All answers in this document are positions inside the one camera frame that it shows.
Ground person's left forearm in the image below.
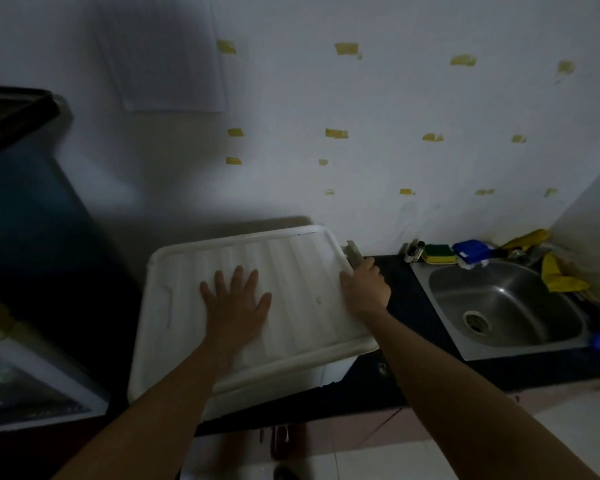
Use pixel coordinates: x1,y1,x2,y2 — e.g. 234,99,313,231
55,339,243,480

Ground steel sink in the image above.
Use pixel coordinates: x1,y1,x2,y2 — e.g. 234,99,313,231
411,257,593,363

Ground white ribbed bin lid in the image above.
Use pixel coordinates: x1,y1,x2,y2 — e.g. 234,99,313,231
127,224,381,403

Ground clipped paper sheet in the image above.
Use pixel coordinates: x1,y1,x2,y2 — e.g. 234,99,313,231
92,0,229,113

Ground blue scouring pad pack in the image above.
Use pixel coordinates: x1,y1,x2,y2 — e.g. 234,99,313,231
452,239,491,263

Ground brown base cabinet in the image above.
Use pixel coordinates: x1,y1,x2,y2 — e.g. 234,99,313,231
179,389,546,480

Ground yellow green sponge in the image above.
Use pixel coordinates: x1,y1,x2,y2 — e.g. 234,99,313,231
422,243,459,267

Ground person's right forearm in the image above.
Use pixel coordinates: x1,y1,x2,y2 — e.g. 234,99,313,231
365,309,600,480

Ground person's left hand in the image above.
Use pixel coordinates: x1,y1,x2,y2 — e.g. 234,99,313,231
199,265,273,351

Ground person's right hand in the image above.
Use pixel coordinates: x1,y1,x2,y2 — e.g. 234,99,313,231
339,257,393,321

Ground black woven tray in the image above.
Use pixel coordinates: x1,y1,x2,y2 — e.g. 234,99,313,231
0,86,61,163

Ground metal faucet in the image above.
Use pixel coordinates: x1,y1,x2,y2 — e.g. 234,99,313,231
489,242,546,261

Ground yellow rubber gloves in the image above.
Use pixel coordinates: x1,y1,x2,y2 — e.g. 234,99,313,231
499,228,592,294

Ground white plastic storage bin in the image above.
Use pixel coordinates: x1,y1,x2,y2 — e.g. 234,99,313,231
199,352,359,423

